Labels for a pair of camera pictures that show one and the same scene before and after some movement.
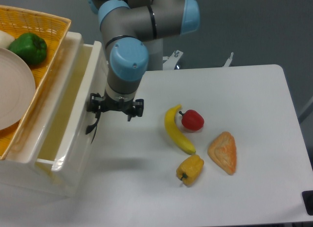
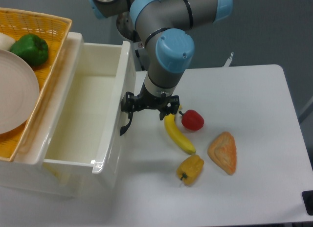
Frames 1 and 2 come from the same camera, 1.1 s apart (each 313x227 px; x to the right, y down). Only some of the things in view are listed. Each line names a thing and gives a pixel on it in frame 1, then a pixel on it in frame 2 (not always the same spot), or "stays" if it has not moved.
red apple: x=192 y=120 stays
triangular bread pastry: x=223 y=150 stays
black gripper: x=98 y=104 → x=131 y=103
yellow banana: x=171 y=129 stays
